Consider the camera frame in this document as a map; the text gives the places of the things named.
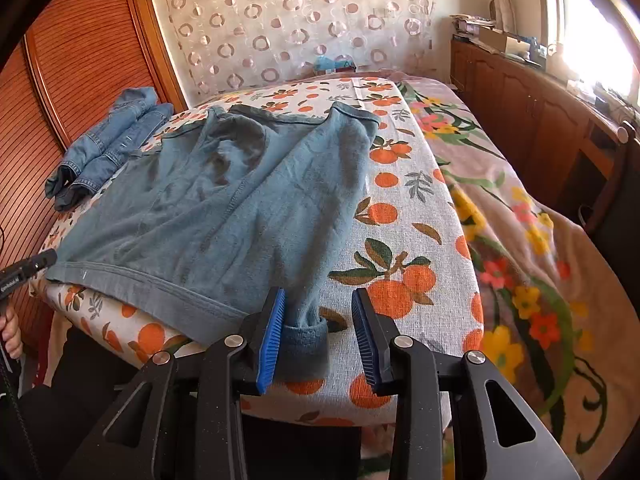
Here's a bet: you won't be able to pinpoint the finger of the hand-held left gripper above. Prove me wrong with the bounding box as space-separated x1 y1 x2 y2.
19 249 58 277

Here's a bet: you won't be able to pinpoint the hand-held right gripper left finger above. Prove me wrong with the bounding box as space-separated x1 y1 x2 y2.
60 287 287 480

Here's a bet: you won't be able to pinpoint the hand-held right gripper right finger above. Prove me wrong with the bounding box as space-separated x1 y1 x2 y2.
351 287 581 480

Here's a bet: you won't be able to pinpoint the grey-blue pants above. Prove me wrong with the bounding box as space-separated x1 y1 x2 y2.
46 101 381 380

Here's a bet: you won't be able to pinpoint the person's left hand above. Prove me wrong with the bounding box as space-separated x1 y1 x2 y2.
0 307 24 360

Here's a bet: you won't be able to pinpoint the orange fruit print bedsheet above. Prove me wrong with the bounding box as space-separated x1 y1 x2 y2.
30 77 486 428

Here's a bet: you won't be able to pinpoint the pink floral blanket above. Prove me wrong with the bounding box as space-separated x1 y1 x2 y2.
290 70 640 480

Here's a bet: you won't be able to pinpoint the slatted wooden wardrobe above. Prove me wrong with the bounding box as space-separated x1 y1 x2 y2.
0 0 188 356

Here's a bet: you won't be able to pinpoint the teal plastic bag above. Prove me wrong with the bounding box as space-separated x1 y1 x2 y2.
314 56 356 73

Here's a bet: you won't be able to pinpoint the wooden side cabinet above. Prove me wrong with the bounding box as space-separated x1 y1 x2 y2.
450 35 640 233

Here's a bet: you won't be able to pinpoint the sheer circle pattern curtain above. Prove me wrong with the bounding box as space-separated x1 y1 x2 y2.
147 0 441 106

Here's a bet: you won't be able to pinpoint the open cardboard box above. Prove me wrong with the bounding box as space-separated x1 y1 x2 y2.
477 25 526 53

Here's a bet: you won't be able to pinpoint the wooden chair with round knob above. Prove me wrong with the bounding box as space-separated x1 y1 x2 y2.
580 121 638 233

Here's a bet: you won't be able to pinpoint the stack of papers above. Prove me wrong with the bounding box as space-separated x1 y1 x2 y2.
450 12 496 36

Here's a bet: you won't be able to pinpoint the bright window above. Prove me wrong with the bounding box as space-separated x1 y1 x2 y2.
537 0 640 111

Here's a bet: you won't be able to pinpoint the black braided cable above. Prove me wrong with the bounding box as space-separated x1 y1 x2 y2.
0 345 36 480

